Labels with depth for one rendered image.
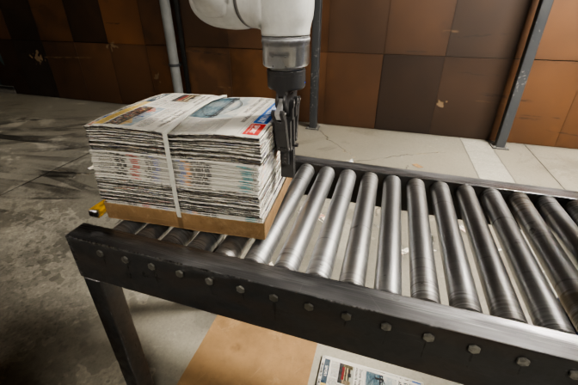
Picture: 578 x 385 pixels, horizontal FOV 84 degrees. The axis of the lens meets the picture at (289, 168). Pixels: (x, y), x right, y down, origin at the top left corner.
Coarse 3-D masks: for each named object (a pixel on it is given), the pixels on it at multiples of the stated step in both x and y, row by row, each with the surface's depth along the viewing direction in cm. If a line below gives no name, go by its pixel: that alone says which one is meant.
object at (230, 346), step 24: (216, 336) 134; (240, 336) 134; (264, 336) 134; (288, 336) 134; (192, 360) 125; (216, 360) 125; (240, 360) 125; (264, 360) 125; (288, 360) 125; (312, 360) 125; (192, 384) 117; (216, 384) 117; (240, 384) 117; (264, 384) 117; (288, 384) 117
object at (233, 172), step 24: (216, 120) 66; (240, 120) 65; (264, 120) 65; (192, 144) 60; (216, 144) 59; (240, 144) 58; (264, 144) 60; (192, 168) 62; (216, 168) 61; (240, 168) 60; (264, 168) 64; (192, 192) 65; (216, 192) 63; (240, 192) 62; (264, 192) 65; (216, 216) 67; (240, 216) 65; (264, 216) 65
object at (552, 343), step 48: (96, 240) 67; (144, 240) 67; (144, 288) 68; (192, 288) 63; (240, 288) 58; (288, 288) 56; (336, 288) 56; (336, 336) 57; (384, 336) 53; (432, 336) 50; (480, 336) 48; (528, 336) 48; (576, 336) 48; (480, 384) 52; (528, 384) 49; (576, 384) 46
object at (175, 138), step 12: (216, 96) 84; (204, 108) 74; (216, 108) 74; (192, 120) 67; (156, 132) 61; (180, 132) 60; (156, 144) 62; (180, 144) 61; (180, 156) 62; (168, 168) 64; (180, 168) 63; (168, 180) 65; (180, 180) 65; (168, 192) 66; (180, 192) 66; (168, 204) 68; (180, 204) 67
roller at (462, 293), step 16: (432, 192) 88; (448, 192) 85; (448, 208) 78; (448, 224) 72; (448, 240) 68; (448, 256) 64; (464, 256) 64; (448, 272) 61; (464, 272) 59; (448, 288) 58; (464, 288) 56; (464, 304) 53; (480, 304) 54
